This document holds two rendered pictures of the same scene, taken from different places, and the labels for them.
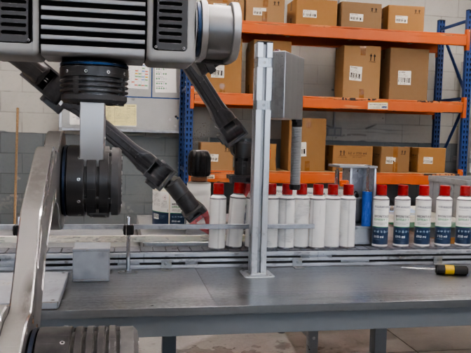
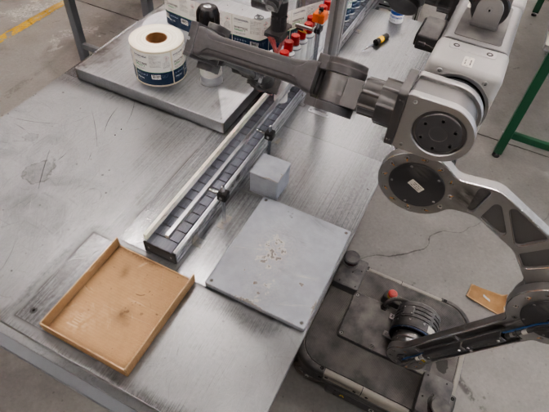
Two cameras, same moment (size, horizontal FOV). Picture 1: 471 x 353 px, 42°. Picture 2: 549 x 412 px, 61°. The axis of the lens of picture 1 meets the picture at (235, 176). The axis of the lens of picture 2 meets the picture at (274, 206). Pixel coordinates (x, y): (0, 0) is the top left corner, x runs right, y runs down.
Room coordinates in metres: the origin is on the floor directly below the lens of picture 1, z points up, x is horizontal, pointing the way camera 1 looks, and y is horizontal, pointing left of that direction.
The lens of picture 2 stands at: (1.06, 1.26, 1.97)
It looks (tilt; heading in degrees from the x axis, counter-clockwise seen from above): 50 degrees down; 303
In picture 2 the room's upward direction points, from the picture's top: 5 degrees clockwise
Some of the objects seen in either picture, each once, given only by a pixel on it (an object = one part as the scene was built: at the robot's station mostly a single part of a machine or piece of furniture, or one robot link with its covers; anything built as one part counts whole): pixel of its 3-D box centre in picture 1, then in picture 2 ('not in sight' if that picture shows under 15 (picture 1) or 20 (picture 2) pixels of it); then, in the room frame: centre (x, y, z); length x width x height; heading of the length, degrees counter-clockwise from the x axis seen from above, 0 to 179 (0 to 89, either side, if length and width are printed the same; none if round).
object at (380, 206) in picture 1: (380, 216); not in sight; (1.99, -0.48, 0.98); 0.05 x 0.05 x 0.20
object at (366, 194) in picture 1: (366, 213); not in sight; (2.03, -0.44, 0.98); 0.03 x 0.03 x 0.16
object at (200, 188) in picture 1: (198, 192); (209, 45); (2.15, 0.13, 1.03); 0.09 x 0.09 x 0.30
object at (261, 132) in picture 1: (260, 160); (335, 28); (1.76, -0.07, 1.16); 0.04 x 0.04 x 0.67; 11
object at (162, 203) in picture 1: (178, 206); (158, 55); (2.34, 0.22, 0.95); 0.20 x 0.20 x 0.14
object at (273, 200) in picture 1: (270, 216); (299, 53); (1.91, -0.11, 0.98); 0.05 x 0.05 x 0.20
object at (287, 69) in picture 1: (278, 87); not in sight; (1.83, -0.12, 1.38); 0.17 x 0.10 x 0.19; 156
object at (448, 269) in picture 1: (433, 269); (374, 42); (1.83, -0.61, 0.84); 0.20 x 0.03 x 0.03; 84
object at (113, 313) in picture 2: not in sight; (121, 301); (1.70, 0.98, 0.85); 0.30 x 0.26 x 0.04; 101
